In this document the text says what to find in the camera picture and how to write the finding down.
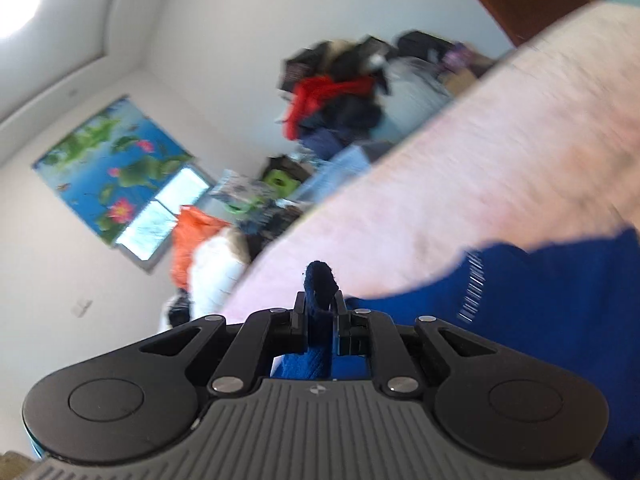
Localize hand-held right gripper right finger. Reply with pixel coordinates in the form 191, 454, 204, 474
331, 291, 502, 402

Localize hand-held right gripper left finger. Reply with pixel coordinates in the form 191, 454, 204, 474
140, 291, 308, 402

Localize blue knit garment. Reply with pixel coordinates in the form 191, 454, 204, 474
270, 229, 640, 480

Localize pile of dark clothes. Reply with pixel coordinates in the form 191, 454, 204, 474
274, 35, 401, 161

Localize white bundle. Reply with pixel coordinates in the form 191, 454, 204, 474
187, 230, 251, 319

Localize orange plastic bag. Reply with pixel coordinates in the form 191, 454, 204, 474
171, 206, 229, 291

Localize green box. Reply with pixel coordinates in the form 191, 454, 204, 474
260, 167, 301, 201

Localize printed plastic bag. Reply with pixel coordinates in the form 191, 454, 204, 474
210, 170, 271, 211

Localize light blue blanket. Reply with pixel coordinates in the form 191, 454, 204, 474
295, 145, 372, 206

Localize pink blanket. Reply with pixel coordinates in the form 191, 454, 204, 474
220, 0, 640, 331

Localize red garment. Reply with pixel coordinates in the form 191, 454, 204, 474
284, 76, 375, 139

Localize grey plastic bundle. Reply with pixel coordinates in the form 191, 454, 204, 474
385, 57, 454, 139

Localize cardboard box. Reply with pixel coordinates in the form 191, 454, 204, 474
445, 67, 482, 96

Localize black bag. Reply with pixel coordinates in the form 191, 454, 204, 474
397, 31, 451, 61

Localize purple cloth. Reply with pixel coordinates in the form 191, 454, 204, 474
445, 42, 476, 69

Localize lotus flower wall poster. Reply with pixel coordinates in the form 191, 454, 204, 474
32, 97, 194, 247

